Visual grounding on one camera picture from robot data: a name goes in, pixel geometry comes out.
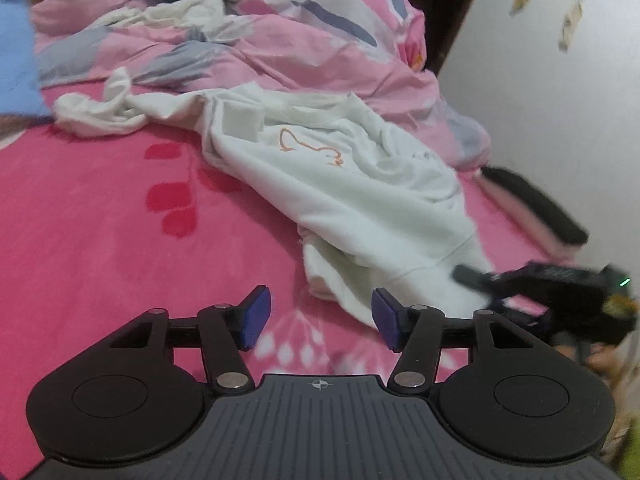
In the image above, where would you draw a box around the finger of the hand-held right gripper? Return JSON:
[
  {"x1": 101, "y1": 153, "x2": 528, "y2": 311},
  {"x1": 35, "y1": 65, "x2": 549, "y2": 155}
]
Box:
[{"x1": 451, "y1": 261, "x2": 539, "y2": 302}]

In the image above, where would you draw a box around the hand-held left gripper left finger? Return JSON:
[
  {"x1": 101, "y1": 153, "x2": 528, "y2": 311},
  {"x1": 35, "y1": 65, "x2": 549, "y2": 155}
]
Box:
[{"x1": 106, "y1": 285, "x2": 272, "y2": 393}]

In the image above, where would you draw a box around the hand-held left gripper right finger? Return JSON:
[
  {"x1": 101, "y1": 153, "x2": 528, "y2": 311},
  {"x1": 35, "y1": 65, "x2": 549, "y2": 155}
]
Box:
[{"x1": 371, "y1": 287, "x2": 532, "y2": 394}]

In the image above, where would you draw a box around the white sweatshirt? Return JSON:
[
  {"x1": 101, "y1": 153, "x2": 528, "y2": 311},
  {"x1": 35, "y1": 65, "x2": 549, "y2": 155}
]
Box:
[{"x1": 52, "y1": 67, "x2": 493, "y2": 332}]

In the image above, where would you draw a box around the black folded garment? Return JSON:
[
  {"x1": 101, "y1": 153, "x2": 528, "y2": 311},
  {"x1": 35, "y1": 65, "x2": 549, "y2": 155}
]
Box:
[{"x1": 482, "y1": 167, "x2": 589, "y2": 247}]

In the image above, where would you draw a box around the pink printed quilt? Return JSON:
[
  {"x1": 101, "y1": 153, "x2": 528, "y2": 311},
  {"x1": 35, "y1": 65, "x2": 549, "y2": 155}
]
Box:
[{"x1": 30, "y1": 0, "x2": 493, "y2": 171}]

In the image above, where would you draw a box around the cream knitted garment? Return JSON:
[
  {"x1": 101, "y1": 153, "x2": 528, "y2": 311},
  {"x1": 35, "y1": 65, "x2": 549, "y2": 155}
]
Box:
[{"x1": 85, "y1": 0, "x2": 237, "y2": 37}]

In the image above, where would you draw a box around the light blue folded cloth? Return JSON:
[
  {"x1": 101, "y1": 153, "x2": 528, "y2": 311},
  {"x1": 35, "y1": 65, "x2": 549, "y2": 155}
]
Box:
[{"x1": 0, "y1": 0, "x2": 51, "y2": 117}]

